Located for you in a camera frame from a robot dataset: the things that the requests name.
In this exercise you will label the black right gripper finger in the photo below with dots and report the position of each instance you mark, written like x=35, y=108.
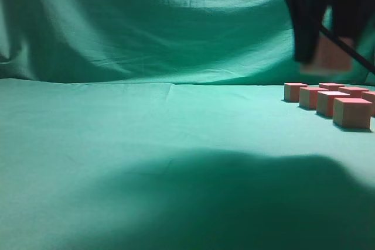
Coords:
x=351, y=17
x=306, y=17

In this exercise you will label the pink cube column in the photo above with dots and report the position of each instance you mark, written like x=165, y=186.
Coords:
x=370, y=97
x=331, y=86
x=328, y=60
x=352, y=113
x=325, y=99
x=308, y=96
x=291, y=91
x=354, y=92

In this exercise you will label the green cloth backdrop and cover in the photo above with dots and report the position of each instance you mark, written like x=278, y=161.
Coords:
x=161, y=124

